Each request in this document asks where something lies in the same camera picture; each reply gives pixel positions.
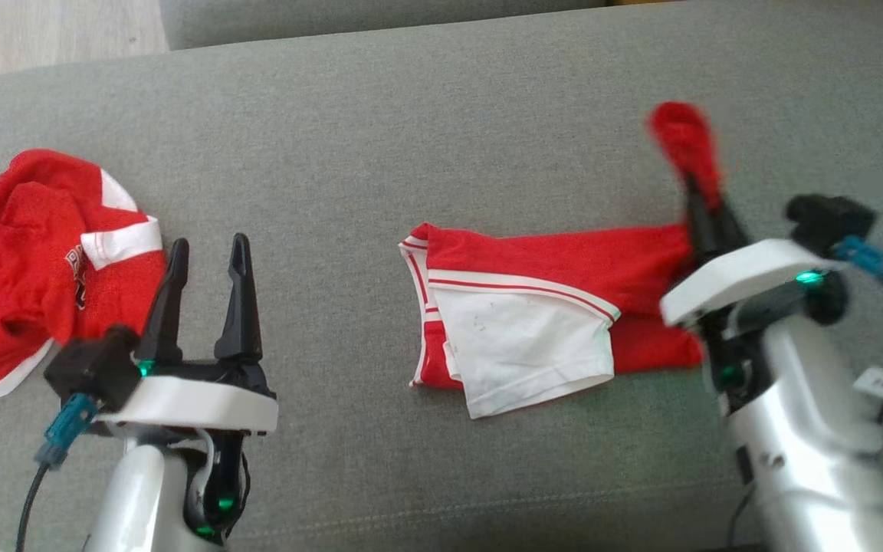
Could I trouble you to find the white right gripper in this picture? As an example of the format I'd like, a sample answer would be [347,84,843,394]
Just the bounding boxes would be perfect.
[660,176,850,416]

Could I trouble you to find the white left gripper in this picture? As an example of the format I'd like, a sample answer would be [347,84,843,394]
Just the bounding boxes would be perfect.
[97,232,279,438]

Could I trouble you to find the red Bulls shorts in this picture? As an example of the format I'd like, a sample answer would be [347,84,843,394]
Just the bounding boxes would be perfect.
[398,101,723,420]

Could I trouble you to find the red shirt with white trim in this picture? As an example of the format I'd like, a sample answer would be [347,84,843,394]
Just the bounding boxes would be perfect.
[0,149,168,406]

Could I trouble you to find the grey and yellow sofa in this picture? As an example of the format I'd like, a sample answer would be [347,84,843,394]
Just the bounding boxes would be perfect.
[0,0,883,552]

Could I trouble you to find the blue right camera connector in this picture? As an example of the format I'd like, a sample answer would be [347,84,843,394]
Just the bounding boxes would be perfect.
[832,235,883,287]

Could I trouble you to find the blue camera connector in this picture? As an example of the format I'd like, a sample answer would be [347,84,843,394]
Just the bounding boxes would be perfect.
[832,235,883,287]
[34,394,99,469]

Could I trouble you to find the blue left camera connector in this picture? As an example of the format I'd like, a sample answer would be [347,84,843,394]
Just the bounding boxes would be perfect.
[34,394,99,469]

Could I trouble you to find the white cable tag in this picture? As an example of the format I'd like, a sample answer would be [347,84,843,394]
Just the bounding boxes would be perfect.
[853,366,883,400]

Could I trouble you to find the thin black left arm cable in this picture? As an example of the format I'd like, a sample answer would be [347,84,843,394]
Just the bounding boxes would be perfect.
[15,460,51,552]

